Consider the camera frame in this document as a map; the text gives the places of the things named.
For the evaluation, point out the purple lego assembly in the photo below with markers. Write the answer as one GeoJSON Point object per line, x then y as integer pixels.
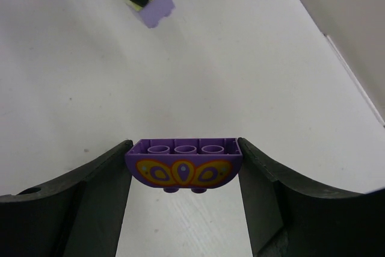
{"type": "Point", "coordinates": [197, 164]}

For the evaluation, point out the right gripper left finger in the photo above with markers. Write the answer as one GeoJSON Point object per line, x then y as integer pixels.
{"type": "Point", "coordinates": [79, 213]}

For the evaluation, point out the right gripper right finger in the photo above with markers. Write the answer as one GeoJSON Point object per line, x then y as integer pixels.
{"type": "Point", "coordinates": [289, 214]}

